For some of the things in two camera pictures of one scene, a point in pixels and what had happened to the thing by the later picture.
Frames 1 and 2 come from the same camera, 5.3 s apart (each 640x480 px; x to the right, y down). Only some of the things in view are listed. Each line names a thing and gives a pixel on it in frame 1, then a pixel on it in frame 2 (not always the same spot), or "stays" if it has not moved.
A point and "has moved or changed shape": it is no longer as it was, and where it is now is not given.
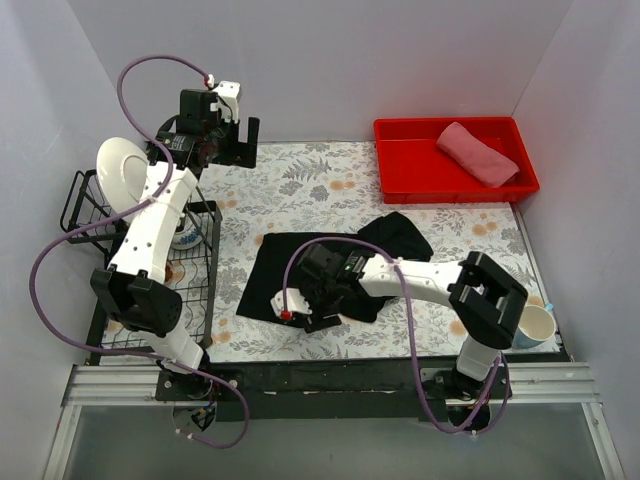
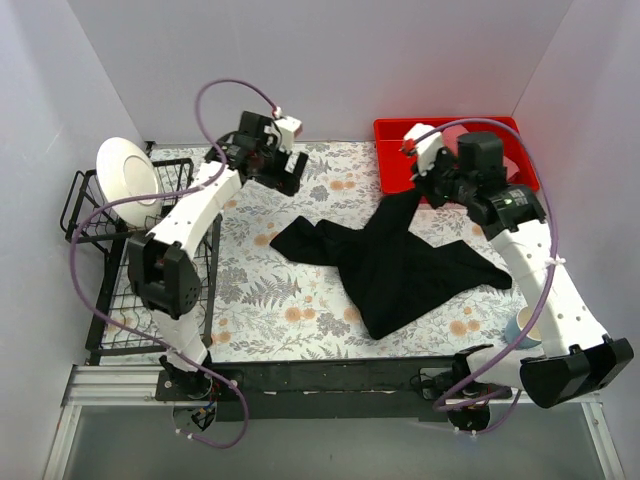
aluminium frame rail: (90, 385) stays
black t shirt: (325, 268) has moved or changed shape
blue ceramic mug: (535, 325) stays
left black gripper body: (239, 151) → (288, 175)
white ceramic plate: (122, 167) stays
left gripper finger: (235, 151) → (285, 182)
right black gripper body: (316, 323) → (430, 183)
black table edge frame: (331, 389) stays
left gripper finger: (253, 133) → (300, 164)
